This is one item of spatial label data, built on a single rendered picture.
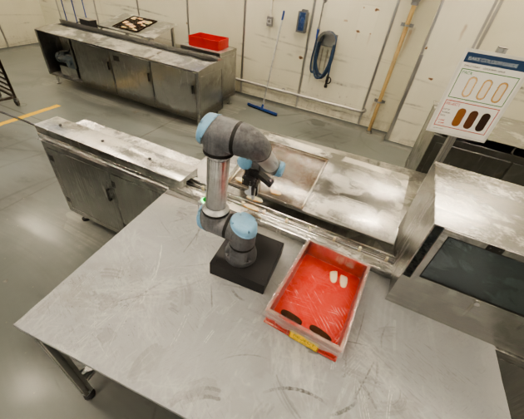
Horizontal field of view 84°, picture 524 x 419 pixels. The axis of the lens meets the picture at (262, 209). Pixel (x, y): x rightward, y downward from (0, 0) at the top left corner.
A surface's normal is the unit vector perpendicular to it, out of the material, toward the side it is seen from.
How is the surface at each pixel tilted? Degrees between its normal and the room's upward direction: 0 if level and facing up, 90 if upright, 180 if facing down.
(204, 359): 0
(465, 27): 90
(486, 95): 90
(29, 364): 0
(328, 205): 10
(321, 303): 0
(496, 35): 90
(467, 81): 90
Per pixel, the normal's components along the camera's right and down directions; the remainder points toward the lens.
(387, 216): 0.03, -0.65
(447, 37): -0.43, 0.55
